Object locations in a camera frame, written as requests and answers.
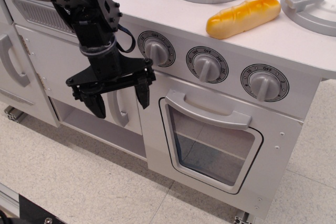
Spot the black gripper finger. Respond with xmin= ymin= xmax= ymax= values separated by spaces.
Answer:
xmin=80 ymin=93 xmax=106 ymax=119
xmin=134 ymin=77 xmax=150 ymax=109

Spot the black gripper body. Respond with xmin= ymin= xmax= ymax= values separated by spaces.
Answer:
xmin=66 ymin=38 xmax=155 ymax=95

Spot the grey oven door handle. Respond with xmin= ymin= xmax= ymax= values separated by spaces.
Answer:
xmin=165 ymin=90 xmax=252 ymax=130

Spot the white toy oven door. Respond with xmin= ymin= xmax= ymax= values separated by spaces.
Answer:
xmin=160 ymin=90 xmax=264 ymax=195

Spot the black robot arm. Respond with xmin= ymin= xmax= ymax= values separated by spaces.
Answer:
xmin=37 ymin=0 xmax=155 ymax=119

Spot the grey left control knob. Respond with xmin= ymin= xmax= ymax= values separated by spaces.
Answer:
xmin=138 ymin=31 xmax=175 ymax=67

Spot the grey control knob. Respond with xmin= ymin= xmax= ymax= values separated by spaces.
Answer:
xmin=138 ymin=31 xmax=175 ymax=67
xmin=186 ymin=46 xmax=229 ymax=83
xmin=240 ymin=64 xmax=289 ymax=102

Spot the white cabinet door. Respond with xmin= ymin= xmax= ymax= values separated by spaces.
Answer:
xmin=16 ymin=25 xmax=142 ymax=135

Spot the grey middle control knob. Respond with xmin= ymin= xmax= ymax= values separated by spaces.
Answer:
xmin=186 ymin=46 xmax=229 ymax=83

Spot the white far-left door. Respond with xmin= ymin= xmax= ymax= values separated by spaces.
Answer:
xmin=1 ymin=23 xmax=60 ymax=127

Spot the grey vent grille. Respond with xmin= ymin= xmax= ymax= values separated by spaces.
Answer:
xmin=12 ymin=0 xmax=75 ymax=35

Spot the white toy kitchen body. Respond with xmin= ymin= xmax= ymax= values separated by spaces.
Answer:
xmin=1 ymin=0 xmax=335 ymax=223

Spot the yellow toy bread loaf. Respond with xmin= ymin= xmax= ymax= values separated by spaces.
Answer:
xmin=206 ymin=0 xmax=281 ymax=40

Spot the grey right control knob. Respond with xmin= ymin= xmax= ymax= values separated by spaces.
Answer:
xmin=240 ymin=64 xmax=289 ymax=102

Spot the grey right stove burner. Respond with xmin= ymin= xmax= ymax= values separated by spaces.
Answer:
xmin=280 ymin=0 xmax=335 ymax=37

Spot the grey cabinet door handle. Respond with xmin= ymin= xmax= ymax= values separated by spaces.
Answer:
xmin=107 ymin=91 xmax=129 ymax=127

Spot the aluminium frame rail left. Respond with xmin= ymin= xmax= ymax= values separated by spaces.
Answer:
xmin=4 ymin=106 xmax=27 ymax=123

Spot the aluminium frame rail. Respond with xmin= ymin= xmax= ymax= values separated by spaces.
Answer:
xmin=234 ymin=210 xmax=256 ymax=224
xmin=4 ymin=106 xmax=27 ymax=123

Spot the grey far-left door handle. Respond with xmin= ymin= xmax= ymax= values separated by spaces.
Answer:
xmin=0 ymin=33 xmax=30 ymax=88

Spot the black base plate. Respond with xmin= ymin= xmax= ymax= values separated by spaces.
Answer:
xmin=1 ymin=196 xmax=65 ymax=224

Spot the aluminium frame rail bottom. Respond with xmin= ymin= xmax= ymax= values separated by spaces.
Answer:
xmin=234 ymin=210 xmax=256 ymax=224

